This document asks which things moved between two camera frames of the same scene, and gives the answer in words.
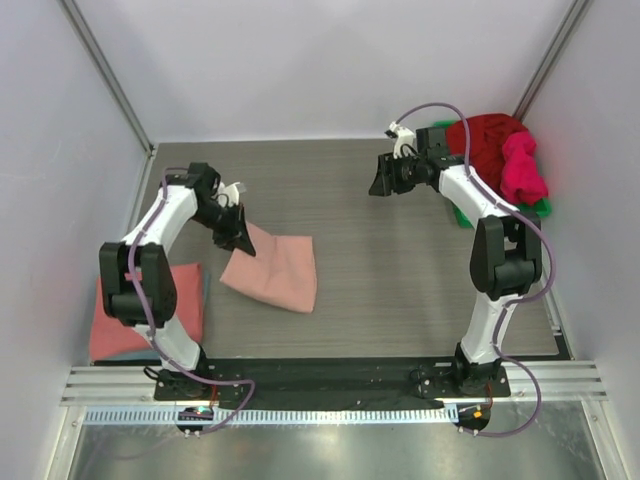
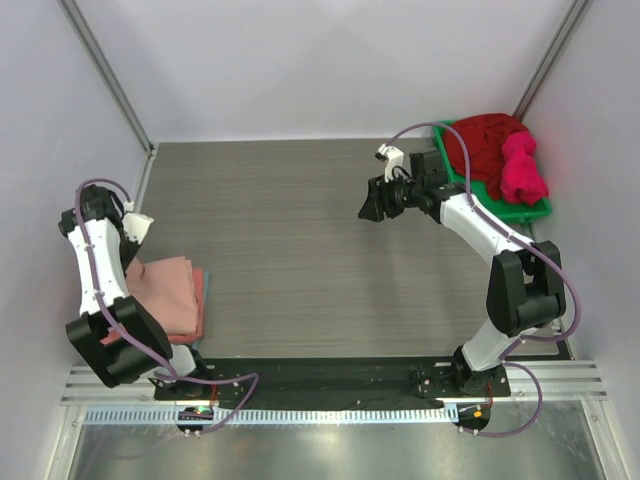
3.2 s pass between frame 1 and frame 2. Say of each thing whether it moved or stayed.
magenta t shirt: stayed
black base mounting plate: stayed
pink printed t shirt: moved
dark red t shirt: stayed
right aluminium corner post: stayed
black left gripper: moved
